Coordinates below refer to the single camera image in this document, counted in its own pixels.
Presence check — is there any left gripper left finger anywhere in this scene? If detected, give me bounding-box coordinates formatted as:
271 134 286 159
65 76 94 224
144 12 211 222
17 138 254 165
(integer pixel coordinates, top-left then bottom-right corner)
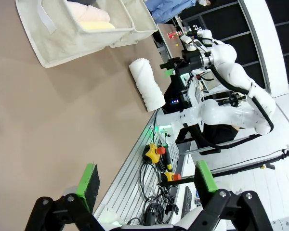
25 163 104 231

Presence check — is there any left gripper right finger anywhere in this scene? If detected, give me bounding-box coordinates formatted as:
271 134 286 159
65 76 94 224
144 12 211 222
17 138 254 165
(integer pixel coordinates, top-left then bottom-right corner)
190 160 273 231

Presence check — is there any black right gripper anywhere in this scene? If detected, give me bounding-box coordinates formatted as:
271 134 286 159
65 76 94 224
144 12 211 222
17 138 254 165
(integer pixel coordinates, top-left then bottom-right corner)
160 49 209 78

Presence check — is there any yellow towel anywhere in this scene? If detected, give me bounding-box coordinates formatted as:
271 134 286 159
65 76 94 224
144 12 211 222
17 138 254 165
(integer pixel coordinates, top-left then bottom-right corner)
79 20 116 31

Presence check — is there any pink towel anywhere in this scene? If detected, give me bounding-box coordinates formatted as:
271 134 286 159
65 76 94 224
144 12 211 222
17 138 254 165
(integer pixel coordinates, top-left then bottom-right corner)
67 1 111 24

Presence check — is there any brown side table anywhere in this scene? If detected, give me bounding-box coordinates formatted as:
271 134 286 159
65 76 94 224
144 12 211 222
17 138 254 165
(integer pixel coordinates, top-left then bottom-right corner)
156 23 185 61

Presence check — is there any black control box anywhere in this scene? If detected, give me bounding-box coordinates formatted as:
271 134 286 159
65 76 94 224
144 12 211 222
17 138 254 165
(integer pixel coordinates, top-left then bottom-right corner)
163 69 192 114

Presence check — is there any rolled white towel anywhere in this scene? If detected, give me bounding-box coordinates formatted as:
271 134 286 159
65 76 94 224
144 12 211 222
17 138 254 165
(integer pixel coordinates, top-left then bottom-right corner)
129 57 166 112

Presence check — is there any black keyboard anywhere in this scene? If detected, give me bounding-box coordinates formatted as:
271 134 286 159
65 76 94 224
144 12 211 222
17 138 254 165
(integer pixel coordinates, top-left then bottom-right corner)
182 186 194 220

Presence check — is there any yellow emergency stop button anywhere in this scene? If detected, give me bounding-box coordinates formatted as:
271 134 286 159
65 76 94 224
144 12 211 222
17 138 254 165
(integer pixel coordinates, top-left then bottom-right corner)
163 171 181 182
143 143 166 164

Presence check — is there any long black pole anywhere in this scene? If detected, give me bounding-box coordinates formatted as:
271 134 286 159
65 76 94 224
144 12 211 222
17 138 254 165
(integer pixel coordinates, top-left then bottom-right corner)
158 148 289 188

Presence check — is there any grey electronics box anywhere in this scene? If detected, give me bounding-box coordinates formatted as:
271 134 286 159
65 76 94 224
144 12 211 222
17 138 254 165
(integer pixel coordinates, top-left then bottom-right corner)
197 72 221 93

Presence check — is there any beige fabric basket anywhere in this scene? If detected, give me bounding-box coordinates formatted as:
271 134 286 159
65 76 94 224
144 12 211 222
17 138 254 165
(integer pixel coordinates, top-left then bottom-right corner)
109 0 158 48
15 0 135 68

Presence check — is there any person in blue top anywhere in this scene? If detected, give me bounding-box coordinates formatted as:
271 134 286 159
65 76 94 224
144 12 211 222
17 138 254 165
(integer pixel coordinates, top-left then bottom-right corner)
145 0 197 24

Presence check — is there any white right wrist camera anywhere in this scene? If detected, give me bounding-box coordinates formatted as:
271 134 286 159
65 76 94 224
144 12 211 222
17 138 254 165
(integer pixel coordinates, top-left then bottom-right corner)
180 35 197 51

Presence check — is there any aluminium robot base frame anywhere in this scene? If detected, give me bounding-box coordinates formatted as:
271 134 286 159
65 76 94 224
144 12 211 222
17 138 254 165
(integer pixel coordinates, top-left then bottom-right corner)
93 108 186 228

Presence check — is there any black enabling switch handle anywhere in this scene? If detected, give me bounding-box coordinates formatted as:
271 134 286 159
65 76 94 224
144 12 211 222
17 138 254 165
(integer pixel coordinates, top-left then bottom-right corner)
158 143 174 172

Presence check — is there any black right arm hose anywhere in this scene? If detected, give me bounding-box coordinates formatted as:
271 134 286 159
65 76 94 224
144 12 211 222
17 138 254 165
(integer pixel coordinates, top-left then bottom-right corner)
175 64 275 154

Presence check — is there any black cable bundle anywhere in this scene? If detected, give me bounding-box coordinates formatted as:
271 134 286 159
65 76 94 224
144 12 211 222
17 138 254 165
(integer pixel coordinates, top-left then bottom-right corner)
139 163 180 226

